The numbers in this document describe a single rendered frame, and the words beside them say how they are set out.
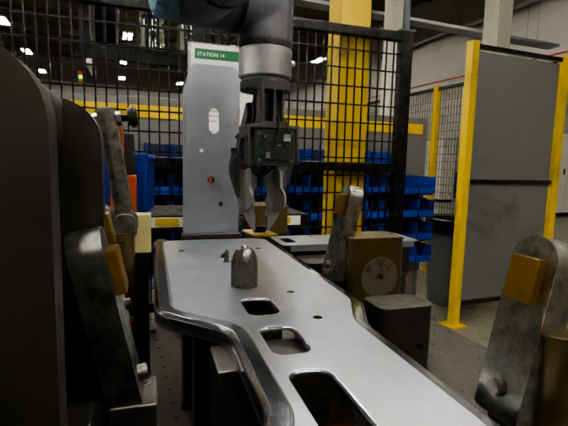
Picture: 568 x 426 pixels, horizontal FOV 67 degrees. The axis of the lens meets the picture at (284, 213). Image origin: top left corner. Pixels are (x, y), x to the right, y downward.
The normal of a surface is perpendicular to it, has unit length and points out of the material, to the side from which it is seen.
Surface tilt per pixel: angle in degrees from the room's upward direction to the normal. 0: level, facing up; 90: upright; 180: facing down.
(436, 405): 0
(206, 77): 90
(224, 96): 90
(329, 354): 0
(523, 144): 90
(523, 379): 78
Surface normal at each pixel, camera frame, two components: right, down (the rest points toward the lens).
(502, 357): -0.93, -0.19
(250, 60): -0.44, 0.10
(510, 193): 0.37, 0.11
